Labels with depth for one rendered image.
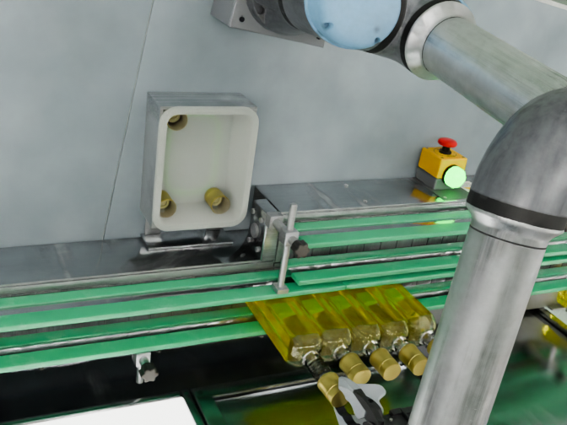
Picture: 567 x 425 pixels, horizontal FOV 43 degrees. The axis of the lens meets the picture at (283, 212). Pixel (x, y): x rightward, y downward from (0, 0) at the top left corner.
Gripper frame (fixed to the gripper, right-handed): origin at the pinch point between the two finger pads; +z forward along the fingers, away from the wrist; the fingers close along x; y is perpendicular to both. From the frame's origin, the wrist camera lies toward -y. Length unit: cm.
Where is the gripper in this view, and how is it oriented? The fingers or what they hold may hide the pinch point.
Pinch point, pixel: (337, 395)
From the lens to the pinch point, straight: 112.3
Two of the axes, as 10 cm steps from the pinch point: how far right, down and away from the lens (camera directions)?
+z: -4.2, -4.4, 8.0
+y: 9.0, -0.6, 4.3
